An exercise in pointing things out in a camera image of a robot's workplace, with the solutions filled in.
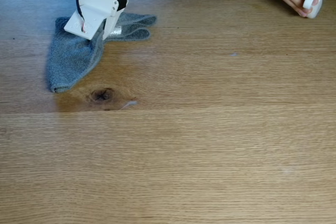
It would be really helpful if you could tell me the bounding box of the grey microfibre cloth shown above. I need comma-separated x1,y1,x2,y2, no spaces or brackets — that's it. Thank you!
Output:
47,13,158,93

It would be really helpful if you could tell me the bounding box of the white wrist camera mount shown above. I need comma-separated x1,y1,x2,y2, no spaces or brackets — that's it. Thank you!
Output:
64,5,107,41

